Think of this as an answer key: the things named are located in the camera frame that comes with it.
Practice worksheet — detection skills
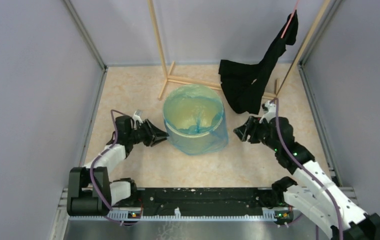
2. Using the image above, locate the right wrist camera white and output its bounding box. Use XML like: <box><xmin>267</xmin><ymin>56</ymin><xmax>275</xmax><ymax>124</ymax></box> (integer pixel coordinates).
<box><xmin>259</xmin><ymin>99</ymin><xmax>277</xmax><ymax>123</ymax></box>

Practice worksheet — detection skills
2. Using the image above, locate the blue plastic trash bag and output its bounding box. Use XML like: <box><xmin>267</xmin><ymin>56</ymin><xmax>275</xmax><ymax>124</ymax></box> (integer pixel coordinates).
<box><xmin>162</xmin><ymin>84</ymin><xmax>229</xmax><ymax>156</ymax></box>

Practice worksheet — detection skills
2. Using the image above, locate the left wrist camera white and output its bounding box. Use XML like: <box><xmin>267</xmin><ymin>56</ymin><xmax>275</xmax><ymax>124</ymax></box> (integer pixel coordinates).
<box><xmin>132</xmin><ymin>109</ymin><xmax>143</xmax><ymax>124</ymax></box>

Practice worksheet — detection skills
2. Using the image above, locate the white slotted cable duct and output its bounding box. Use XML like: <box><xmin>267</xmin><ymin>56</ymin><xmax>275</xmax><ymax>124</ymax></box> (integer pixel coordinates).
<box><xmin>70</xmin><ymin>207</ymin><xmax>277</xmax><ymax>222</ymax></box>

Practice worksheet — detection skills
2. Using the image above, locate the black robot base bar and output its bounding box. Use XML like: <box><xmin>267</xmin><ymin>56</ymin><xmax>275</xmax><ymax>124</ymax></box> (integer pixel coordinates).
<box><xmin>107</xmin><ymin>187</ymin><xmax>305</xmax><ymax>218</ymax></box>

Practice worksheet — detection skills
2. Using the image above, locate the pink hanger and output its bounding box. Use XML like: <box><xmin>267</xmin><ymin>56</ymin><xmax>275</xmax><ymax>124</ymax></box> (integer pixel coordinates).
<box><xmin>280</xmin><ymin>0</ymin><xmax>300</xmax><ymax>39</ymax></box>

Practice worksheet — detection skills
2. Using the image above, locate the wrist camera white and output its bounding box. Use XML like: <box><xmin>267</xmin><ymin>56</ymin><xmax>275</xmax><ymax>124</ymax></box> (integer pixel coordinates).
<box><xmin>132</xmin><ymin>109</ymin><xmax>143</xmax><ymax>124</ymax></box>
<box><xmin>259</xmin><ymin>99</ymin><xmax>277</xmax><ymax>123</ymax></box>

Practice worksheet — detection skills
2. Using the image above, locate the yellow paper trash bin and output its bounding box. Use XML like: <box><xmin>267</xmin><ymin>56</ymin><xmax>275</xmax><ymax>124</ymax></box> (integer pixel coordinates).
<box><xmin>162</xmin><ymin>84</ymin><xmax>226</xmax><ymax>138</ymax></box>

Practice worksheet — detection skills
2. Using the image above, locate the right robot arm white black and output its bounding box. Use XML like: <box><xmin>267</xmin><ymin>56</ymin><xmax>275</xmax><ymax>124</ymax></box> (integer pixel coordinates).
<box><xmin>233</xmin><ymin>116</ymin><xmax>380</xmax><ymax>240</ymax></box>

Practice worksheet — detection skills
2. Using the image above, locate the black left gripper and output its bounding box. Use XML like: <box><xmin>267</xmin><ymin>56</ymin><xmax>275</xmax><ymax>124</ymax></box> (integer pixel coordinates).
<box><xmin>128</xmin><ymin>118</ymin><xmax>170</xmax><ymax>147</ymax></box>

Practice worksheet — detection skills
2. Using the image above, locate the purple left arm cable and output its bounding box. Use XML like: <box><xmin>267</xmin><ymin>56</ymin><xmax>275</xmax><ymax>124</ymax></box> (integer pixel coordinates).
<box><xmin>89</xmin><ymin>109</ymin><xmax>135</xmax><ymax>227</ymax></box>

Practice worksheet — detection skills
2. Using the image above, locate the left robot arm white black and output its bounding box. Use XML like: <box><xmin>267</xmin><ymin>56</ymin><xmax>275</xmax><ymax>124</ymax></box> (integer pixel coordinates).
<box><xmin>66</xmin><ymin>115</ymin><xmax>169</xmax><ymax>217</ymax></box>

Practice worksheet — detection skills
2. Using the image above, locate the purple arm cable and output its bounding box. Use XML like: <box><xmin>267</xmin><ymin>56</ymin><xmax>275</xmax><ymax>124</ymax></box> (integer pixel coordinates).
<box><xmin>89</xmin><ymin>109</ymin><xmax>135</xmax><ymax>227</ymax></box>
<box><xmin>269</xmin><ymin>97</ymin><xmax>345</xmax><ymax>240</ymax></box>

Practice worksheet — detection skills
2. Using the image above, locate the wooden drying rack frame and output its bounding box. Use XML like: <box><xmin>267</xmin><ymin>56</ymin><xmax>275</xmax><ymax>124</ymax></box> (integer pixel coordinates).
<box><xmin>147</xmin><ymin>0</ymin><xmax>332</xmax><ymax>100</ymax></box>

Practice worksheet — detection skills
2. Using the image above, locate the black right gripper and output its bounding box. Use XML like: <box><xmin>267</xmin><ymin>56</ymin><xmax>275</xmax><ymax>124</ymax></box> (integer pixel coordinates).
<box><xmin>233</xmin><ymin>115</ymin><xmax>280</xmax><ymax>152</ymax></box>

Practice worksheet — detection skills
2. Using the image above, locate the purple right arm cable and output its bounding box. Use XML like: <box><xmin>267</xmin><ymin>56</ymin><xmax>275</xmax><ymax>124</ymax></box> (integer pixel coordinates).
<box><xmin>269</xmin><ymin>97</ymin><xmax>345</xmax><ymax>240</ymax></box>

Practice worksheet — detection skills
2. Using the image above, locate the black cloth garment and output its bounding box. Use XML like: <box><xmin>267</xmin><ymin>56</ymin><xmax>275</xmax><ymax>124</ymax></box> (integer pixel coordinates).
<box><xmin>218</xmin><ymin>11</ymin><xmax>299</xmax><ymax>115</ymax></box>

